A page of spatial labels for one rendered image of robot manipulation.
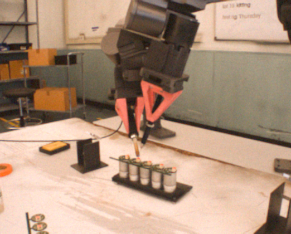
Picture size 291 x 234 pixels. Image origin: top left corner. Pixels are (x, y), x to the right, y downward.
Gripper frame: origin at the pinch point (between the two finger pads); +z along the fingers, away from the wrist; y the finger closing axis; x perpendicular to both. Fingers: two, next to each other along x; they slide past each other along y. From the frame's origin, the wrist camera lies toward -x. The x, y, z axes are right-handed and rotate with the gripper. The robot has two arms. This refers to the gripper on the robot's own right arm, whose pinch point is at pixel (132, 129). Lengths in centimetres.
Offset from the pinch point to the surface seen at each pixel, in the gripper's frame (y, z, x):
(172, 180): 5.1, 12.8, -11.3
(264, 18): 164, -139, 155
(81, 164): -12.7, 6.1, 8.6
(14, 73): -134, -183, 364
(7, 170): -30.2, 6.8, 5.5
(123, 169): -3.2, 9.2, -4.0
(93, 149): -9.3, 3.3, 4.9
